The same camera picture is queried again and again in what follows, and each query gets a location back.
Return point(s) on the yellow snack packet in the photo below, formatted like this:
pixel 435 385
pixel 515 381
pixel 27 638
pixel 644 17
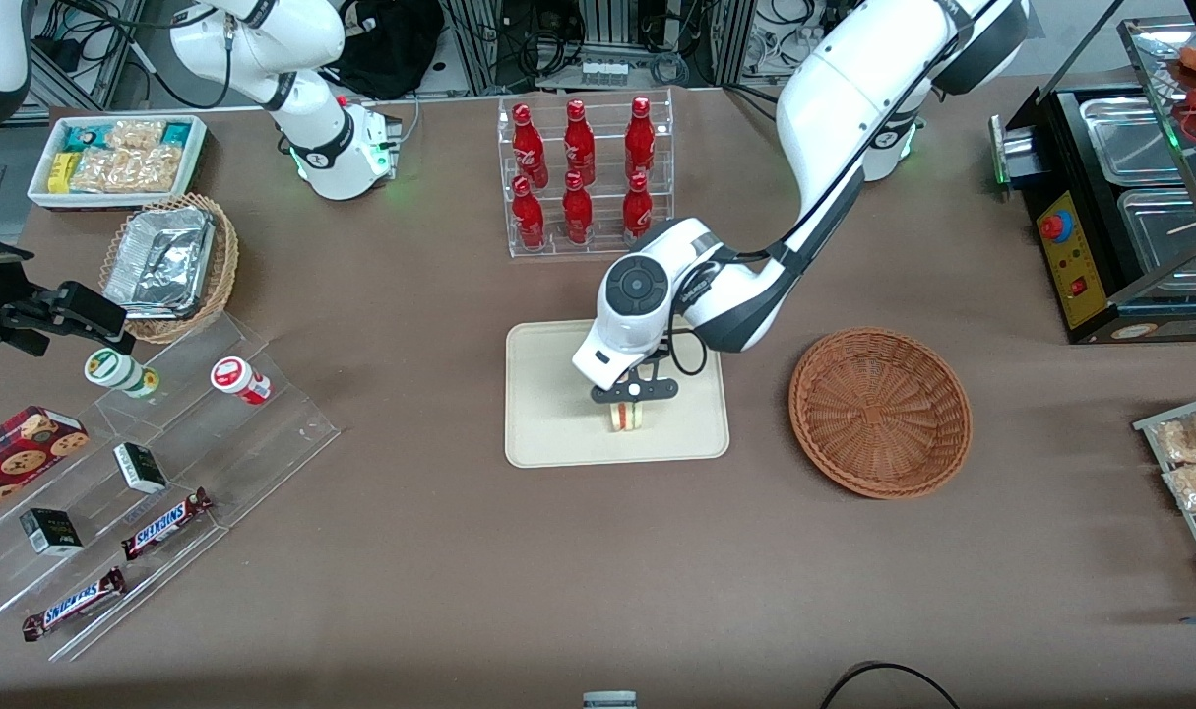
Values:
pixel 60 173

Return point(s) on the clear cracker bag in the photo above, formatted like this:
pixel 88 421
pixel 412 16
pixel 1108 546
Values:
pixel 130 169

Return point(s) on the tray of packaged snacks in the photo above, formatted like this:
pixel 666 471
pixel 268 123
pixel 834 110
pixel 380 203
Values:
pixel 1149 425

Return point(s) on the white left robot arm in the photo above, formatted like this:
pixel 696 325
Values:
pixel 834 98

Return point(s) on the steel warmer pan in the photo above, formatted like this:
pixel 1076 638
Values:
pixel 1129 138
pixel 1159 231

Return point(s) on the red lid yogurt bottle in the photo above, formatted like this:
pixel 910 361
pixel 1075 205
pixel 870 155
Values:
pixel 238 379

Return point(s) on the clear acrylic bottle rack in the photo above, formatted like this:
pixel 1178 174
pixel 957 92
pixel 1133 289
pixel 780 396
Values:
pixel 602 246

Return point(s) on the black food warmer cabinet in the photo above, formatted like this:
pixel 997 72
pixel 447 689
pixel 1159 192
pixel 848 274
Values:
pixel 1085 315

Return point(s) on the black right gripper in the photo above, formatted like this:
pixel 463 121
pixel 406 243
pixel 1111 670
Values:
pixel 9 317

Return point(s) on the snickers chocolate bar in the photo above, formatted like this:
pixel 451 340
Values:
pixel 164 524
pixel 74 604

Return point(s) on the red cola bottle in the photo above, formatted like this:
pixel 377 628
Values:
pixel 528 217
pixel 528 143
pixel 640 138
pixel 579 143
pixel 637 212
pixel 577 212

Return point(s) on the black bag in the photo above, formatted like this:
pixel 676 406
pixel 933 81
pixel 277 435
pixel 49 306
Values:
pixel 391 49

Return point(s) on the small black carton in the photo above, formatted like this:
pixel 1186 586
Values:
pixel 140 468
pixel 51 532

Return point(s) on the white rectangular snack bin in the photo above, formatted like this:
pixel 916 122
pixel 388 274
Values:
pixel 41 192

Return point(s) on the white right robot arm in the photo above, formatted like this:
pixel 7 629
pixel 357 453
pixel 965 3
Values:
pixel 322 148

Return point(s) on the light wicker basket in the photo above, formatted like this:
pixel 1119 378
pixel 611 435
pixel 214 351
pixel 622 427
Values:
pixel 225 266

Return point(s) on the aluminium foil container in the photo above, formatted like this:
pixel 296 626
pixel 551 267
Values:
pixel 159 261

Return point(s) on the clear acrylic step display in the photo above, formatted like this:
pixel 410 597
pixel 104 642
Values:
pixel 263 443

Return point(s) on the triangular sandwich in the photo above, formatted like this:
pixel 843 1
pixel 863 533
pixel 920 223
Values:
pixel 626 418

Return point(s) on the white power strip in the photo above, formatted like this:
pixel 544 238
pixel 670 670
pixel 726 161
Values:
pixel 605 72

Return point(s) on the green lid yogurt bottle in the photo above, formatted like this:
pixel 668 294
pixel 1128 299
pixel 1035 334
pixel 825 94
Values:
pixel 115 370

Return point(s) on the brown wicker basket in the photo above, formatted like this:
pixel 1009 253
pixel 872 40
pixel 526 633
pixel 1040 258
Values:
pixel 878 414

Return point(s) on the red cookie box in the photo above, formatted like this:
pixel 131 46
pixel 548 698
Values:
pixel 17 458

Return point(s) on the teal snack packet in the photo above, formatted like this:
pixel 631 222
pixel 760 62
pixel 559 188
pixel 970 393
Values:
pixel 81 138

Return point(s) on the beige plastic tray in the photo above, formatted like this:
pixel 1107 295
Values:
pixel 548 414

